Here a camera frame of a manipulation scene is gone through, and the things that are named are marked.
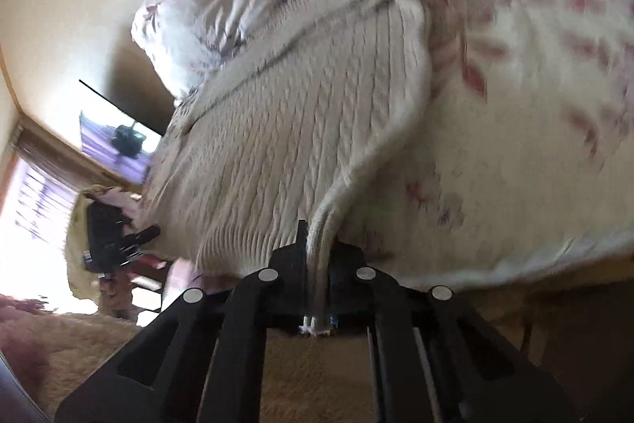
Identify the pink floral pillow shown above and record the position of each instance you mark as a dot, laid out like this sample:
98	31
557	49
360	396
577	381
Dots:
208	6

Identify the wooden framed window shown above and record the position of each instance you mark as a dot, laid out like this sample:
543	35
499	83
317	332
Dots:
34	215

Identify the white pink floral bed blanket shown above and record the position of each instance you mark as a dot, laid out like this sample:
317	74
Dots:
520	130

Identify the beige shaggy rug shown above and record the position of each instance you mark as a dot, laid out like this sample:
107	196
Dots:
89	353

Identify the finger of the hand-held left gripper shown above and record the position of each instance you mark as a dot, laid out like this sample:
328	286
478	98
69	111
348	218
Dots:
146	235

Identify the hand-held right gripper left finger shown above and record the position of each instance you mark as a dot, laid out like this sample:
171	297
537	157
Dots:
296	265

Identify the pale yellow cloth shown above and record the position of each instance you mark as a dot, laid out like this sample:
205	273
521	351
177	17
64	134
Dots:
74	254

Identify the wall television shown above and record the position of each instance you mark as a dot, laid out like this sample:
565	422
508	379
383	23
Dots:
119	140

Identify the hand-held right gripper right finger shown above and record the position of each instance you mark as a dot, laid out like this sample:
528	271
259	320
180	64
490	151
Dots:
342	285

